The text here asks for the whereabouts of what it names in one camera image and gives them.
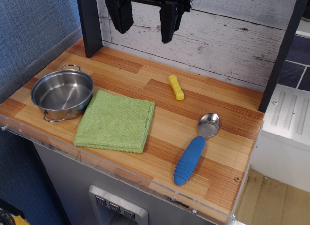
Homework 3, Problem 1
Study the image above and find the blue handled metal spoon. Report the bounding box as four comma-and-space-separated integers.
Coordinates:
173, 113, 220, 186

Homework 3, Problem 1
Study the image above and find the clear acrylic table edge guard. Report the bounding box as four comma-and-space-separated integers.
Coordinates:
0, 108, 264, 225

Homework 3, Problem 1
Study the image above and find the silver dispenser button panel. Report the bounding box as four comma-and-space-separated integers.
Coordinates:
89, 185, 149, 225

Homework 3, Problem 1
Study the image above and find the black left frame post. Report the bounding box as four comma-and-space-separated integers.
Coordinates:
77, 0, 103, 58

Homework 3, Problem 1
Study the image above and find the black frame post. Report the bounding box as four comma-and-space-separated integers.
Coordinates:
77, 0, 103, 58
258, 0, 308, 113

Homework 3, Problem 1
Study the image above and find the stainless steel pot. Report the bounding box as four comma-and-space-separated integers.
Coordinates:
30, 64, 94, 123

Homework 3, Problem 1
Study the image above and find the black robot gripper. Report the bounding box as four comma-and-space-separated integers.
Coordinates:
104, 0, 193, 44

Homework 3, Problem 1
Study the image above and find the yellow plastic toy piece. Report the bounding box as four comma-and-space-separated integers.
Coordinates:
168, 75, 184, 101

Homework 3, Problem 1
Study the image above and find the black right frame post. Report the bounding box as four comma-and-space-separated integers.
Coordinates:
258, 0, 308, 113

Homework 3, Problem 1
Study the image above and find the green folded cloth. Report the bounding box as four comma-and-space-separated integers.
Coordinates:
73, 90, 155, 154

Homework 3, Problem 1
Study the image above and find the white ridged appliance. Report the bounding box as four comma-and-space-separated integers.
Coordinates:
251, 84, 310, 191

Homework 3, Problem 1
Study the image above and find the yellow black object corner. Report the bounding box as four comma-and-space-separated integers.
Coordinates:
0, 208, 30, 225

